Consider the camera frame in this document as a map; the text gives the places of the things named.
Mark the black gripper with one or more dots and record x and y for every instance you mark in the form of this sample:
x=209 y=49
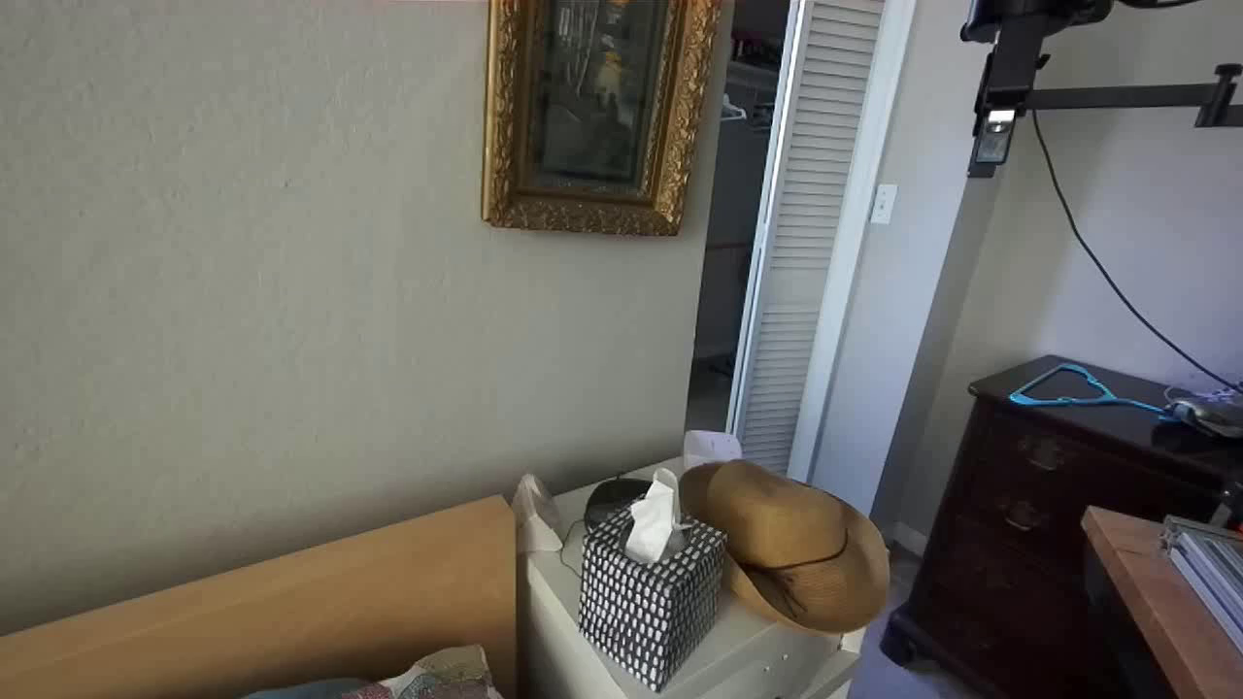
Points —
x=1012 y=65

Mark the tan straw hat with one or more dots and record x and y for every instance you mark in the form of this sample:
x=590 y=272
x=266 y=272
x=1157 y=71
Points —
x=788 y=530

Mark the white louvered door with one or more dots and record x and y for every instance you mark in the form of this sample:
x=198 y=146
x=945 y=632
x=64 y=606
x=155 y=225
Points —
x=809 y=258

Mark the dark wooden dresser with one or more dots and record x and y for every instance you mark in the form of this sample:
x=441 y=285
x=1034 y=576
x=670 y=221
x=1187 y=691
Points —
x=1012 y=544

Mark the grey stack of books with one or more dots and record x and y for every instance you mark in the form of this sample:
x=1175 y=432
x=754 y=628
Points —
x=1217 y=558

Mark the light wooden desk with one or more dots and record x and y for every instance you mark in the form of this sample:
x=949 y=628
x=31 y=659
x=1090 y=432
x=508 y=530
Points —
x=1167 y=624

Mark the white tissue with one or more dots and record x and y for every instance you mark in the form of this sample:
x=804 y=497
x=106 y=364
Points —
x=651 y=527

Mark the dark round bowl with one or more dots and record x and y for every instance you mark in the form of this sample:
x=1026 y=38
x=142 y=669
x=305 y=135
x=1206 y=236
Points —
x=611 y=497

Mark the white nightstand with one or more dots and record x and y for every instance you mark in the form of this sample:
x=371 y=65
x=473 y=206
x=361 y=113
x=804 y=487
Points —
x=761 y=660

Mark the black white patterned tissue box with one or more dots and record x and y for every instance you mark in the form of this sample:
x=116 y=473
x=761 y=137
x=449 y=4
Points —
x=647 y=599

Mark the light wooden headboard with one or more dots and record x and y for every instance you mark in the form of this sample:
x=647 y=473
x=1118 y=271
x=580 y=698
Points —
x=256 y=606

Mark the white light switch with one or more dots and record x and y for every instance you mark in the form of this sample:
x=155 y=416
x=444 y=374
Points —
x=883 y=202

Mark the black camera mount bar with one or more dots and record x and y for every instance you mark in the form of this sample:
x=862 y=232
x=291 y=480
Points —
x=1112 y=96

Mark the gold ornate picture frame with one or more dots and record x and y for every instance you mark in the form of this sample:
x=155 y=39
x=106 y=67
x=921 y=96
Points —
x=595 y=118

